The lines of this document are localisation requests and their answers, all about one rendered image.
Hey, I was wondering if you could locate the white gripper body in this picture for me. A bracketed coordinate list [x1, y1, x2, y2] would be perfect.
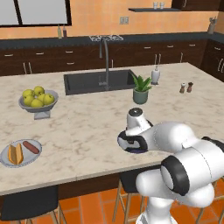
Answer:
[120, 134, 147, 152]

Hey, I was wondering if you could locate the dark blue plate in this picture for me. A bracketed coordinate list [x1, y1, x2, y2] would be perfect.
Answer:
[116, 129, 153, 155]

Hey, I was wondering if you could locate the brown sausage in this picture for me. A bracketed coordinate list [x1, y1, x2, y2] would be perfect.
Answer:
[22, 140, 40, 155]

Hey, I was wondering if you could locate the hot dog bun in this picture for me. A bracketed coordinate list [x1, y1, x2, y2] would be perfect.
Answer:
[7, 143, 25, 165]

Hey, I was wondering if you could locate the grey shallow bowl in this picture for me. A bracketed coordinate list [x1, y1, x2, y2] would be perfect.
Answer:
[0, 138, 43, 169]

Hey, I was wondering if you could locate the black seat wooden stool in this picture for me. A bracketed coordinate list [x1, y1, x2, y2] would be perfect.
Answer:
[112, 165, 162, 224]
[0, 184, 61, 224]

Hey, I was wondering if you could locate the green plant in pot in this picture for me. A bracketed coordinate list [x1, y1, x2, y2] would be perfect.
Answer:
[131, 73, 153, 105]

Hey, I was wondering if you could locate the white soap dispenser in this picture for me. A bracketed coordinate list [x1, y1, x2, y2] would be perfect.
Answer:
[150, 65, 162, 86]

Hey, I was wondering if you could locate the dark sink basin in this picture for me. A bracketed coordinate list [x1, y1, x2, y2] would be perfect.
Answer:
[63, 68, 138, 96]

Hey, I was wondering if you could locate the pale salt shaker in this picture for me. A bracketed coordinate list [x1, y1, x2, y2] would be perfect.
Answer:
[179, 82, 187, 95]

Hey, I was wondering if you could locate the brown pepper shaker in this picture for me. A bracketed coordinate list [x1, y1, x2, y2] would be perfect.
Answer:
[186, 81, 194, 94]

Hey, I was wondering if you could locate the grey tall tap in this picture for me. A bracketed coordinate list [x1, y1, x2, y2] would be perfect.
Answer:
[98, 38, 112, 91]

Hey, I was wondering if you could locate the yellow-green apple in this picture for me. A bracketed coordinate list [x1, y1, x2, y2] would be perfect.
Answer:
[43, 93, 56, 106]
[33, 85, 46, 96]
[22, 88, 35, 99]
[23, 94, 35, 107]
[30, 98, 45, 109]

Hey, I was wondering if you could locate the long dark brown cupboard run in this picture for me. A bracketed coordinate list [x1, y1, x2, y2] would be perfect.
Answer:
[0, 38, 208, 77]

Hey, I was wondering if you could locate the short dark brown cupboard run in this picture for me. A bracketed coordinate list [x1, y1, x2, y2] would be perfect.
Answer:
[200, 38, 224, 83]

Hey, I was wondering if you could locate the grey pot with tools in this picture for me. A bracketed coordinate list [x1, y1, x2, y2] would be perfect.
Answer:
[206, 16, 218, 35]

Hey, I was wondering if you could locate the black framed window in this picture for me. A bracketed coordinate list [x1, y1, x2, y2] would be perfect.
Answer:
[0, 0, 73, 29]

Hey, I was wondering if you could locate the grey pedestal fruit bowl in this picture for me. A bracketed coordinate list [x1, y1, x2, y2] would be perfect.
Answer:
[17, 89, 60, 121]

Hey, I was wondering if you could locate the dark wall shelf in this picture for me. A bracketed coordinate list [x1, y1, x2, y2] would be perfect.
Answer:
[128, 7, 182, 13]

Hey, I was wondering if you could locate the dark brown wall cupboard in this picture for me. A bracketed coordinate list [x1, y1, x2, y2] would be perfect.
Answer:
[171, 0, 224, 12]

